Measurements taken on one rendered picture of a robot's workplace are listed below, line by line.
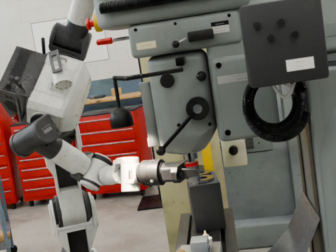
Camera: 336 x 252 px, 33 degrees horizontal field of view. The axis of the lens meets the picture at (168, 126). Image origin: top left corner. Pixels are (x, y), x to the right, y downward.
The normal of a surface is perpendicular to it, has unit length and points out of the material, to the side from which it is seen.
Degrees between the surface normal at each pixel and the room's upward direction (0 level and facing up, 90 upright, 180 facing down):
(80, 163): 90
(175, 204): 90
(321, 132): 90
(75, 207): 81
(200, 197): 90
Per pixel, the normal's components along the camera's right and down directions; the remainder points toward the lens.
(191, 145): 0.02, 0.65
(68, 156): 0.65, 0.01
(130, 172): -0.40, -0.08
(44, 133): 0.75, -0.39
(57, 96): 0.15, -0.43
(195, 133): -0.02, 0.45
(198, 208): 0.04, 0.14
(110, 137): -0.21, 0.17
